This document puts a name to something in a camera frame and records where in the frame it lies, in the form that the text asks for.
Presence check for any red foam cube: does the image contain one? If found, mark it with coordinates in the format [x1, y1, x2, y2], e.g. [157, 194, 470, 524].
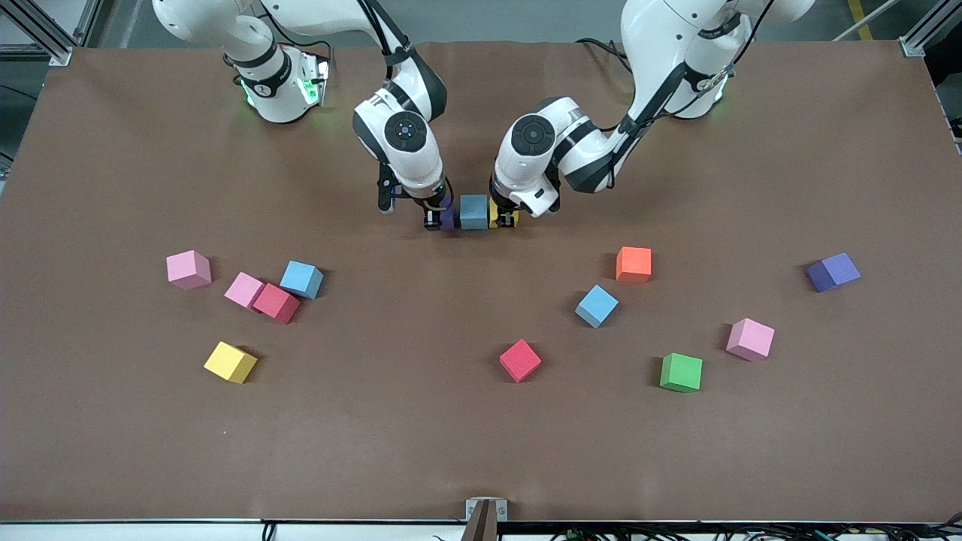
[499, 340, 543, 383]
[252, 283, 301, 325]

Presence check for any brown table cover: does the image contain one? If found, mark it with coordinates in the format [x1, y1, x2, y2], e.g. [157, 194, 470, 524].
[0, 39, 962, 523]

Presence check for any orange foam cube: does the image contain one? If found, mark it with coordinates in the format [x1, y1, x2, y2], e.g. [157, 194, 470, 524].
[616, 246, 653, 284]

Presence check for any black base cable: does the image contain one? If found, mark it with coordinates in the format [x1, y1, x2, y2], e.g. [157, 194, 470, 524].
[577, 38, 640, 76]

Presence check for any grey metal table bracket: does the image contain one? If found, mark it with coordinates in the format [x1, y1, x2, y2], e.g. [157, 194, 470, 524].
[460, 497, 509, 541]

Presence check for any green foam cube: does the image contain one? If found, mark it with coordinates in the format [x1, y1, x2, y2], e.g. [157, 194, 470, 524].
[659, 352, 703, 393]

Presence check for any pink foam cube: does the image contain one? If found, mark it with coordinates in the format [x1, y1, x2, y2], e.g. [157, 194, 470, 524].
[726, 317, 776, 362]
[224, 272, 265, 310]
[166, 250, 213, 291]

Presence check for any white table edge rail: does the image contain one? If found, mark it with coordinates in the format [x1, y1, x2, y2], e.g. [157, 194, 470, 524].
[0, 520, 962, 541]

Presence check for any blue foam cube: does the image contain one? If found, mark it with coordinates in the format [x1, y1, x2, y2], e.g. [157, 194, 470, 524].
[280, 260, 325, 300]
[575, 284, 620, 329]
[459, 195, 490, 231]

